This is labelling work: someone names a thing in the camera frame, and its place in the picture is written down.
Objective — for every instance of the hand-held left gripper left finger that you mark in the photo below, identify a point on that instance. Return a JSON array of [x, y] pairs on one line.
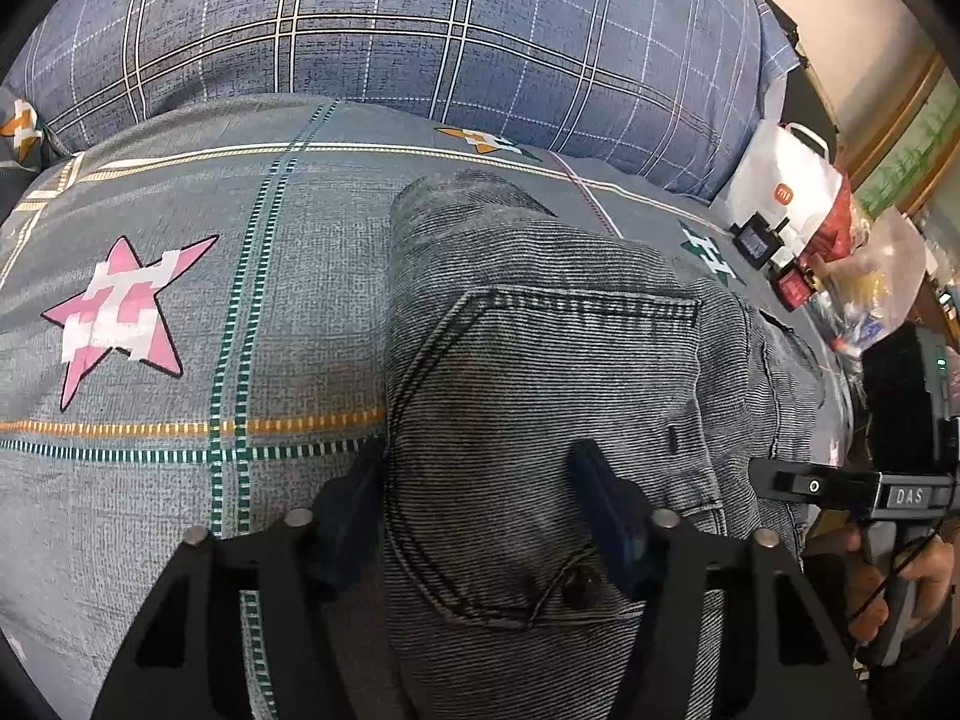
[[358, 517]]

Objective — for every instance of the red plastic bag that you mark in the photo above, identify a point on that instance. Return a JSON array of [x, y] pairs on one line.
[[836, 229]]

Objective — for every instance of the black box with blue label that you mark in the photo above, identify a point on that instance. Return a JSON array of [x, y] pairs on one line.
[[754, 240]]

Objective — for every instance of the clear plastic bag of items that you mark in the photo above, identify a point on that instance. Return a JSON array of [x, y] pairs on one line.
[[885, 277]]

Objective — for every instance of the person's right hand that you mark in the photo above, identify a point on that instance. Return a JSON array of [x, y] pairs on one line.
[[937, 574]]

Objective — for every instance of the black bag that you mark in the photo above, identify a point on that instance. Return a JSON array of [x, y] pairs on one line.
[[802, 97]]

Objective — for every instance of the person's right forearm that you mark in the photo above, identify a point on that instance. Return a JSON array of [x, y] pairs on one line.
[[930, 656]]

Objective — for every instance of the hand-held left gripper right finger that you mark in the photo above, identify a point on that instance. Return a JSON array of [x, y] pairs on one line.
[[600, 514]]

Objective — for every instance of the wooden framed green panel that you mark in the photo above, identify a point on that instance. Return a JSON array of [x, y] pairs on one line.
[[907, 150]]

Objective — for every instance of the white paper bag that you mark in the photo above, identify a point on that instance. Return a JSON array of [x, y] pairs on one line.
[[787, 191]]

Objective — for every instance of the grey star-print bedsheet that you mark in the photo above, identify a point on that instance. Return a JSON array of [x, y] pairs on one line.
[[187, 187]]

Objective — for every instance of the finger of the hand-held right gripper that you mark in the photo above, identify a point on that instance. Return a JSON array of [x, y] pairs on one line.
[[795, 481]]

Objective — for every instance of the grey denim pants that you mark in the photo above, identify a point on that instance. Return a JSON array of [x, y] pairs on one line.
[[525, 360]]

